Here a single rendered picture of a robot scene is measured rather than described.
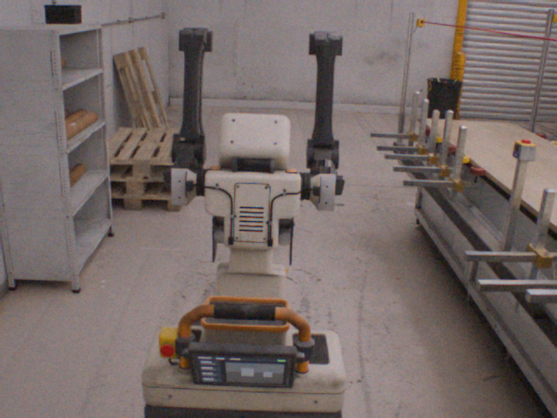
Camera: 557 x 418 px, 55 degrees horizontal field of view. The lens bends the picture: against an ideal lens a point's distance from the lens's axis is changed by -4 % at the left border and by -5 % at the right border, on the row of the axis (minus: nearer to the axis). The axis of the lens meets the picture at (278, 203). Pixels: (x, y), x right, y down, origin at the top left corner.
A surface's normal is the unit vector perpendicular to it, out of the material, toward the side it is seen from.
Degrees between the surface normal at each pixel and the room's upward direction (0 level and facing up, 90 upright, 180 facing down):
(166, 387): 90
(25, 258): 90
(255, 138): 47
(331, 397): 90
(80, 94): 90
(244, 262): 82
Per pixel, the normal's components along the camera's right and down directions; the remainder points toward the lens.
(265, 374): -0.01, 0.71
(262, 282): 0.01, 0.21
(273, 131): 0.03, -0.38
